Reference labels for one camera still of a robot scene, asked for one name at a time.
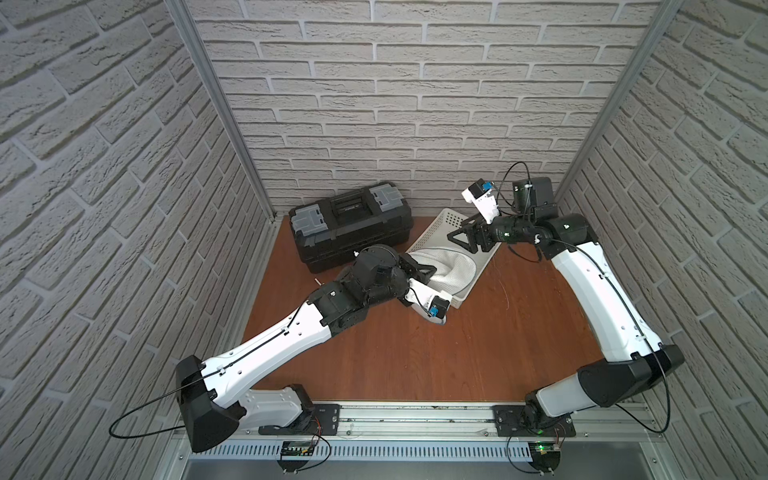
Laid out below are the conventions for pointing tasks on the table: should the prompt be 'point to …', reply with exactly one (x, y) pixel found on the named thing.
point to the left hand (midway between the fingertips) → (435, 255)
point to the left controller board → (294, 455)
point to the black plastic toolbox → (330, 234)
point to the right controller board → (545, 455)
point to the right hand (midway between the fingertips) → (463, 228)
